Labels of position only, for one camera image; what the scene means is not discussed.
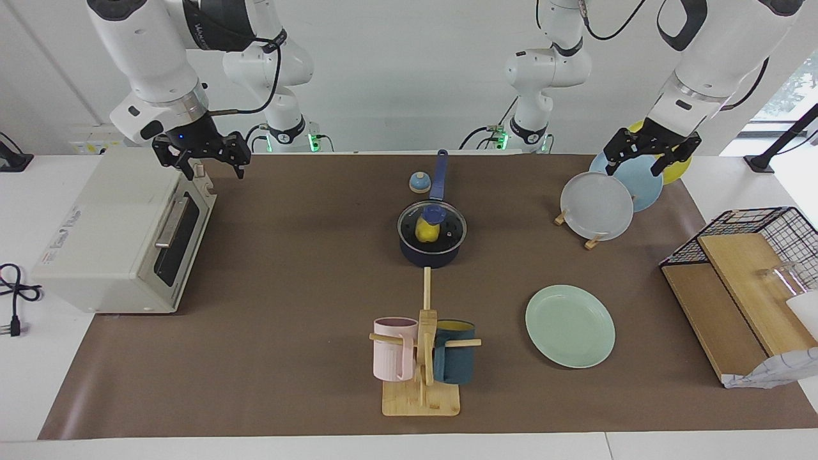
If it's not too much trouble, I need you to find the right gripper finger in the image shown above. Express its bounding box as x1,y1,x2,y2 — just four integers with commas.
220,132,252,180
152,137,194,181

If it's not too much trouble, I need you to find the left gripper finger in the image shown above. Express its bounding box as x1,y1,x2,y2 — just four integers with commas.
651,150,689,176
604,130,631,176

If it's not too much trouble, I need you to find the glass lid blue knob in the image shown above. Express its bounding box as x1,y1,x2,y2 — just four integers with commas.
397,201,468,251

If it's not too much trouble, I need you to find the yellow plate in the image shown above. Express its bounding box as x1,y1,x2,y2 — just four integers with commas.
626,120,693,186

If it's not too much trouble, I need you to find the light blue plate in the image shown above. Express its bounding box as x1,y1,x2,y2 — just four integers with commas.
589,153,664,213

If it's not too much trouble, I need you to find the grey plate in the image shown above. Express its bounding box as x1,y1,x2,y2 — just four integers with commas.
560,171,635,242

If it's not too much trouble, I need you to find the wooden plate rack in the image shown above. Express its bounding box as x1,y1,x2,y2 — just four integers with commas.
554,211,608,250

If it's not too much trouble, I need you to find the pale green plate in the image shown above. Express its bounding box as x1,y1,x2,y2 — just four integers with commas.
525,284,616,369

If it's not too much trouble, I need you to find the beige toaster oven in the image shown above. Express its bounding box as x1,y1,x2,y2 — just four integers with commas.
31,148,218,315

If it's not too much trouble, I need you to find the black table clamp stand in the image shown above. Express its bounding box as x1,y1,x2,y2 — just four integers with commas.
745,102,818,174
0,131,35,173

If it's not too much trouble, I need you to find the clear glass cup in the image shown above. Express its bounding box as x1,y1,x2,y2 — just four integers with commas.
757,261,818,301

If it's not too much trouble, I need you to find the brown table mat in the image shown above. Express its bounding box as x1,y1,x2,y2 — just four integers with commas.
38,153,818,440

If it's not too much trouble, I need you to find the white container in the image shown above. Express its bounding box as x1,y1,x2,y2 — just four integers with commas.
786,291,818,339

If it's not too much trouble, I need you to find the white checked cloth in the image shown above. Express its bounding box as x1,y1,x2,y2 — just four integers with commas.
722,348,818,389

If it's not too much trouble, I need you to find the pink mug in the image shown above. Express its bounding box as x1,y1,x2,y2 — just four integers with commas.
373,317,419,382

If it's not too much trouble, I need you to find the dark teal mug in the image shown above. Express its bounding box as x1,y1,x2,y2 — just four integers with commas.
433,319,477,385

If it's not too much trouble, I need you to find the wooden mug tree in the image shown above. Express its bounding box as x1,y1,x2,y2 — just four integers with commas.
369,267,482,417

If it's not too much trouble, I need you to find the black base cable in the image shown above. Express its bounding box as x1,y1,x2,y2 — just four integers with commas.
242,123,269,154
459,96,520,151

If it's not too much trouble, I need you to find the white wall socket strip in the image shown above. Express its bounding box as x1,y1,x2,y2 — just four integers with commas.
69,124,130,156

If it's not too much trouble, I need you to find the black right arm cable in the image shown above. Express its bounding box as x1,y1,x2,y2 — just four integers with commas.
210,32,283,117

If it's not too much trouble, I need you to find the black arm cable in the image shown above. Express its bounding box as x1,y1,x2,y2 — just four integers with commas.
210,32,283,117
578,0,769,111

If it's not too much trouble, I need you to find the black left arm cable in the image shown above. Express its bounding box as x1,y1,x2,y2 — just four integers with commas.
578,0,769,111

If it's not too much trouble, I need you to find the wooden shelf with wire basket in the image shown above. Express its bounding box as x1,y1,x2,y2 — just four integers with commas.
660,206,818,384

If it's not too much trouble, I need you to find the black pot purple handle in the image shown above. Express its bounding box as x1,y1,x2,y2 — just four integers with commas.
397,150,468,269

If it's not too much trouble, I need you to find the black power cord with plug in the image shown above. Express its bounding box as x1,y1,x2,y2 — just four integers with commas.
0,263,43,338

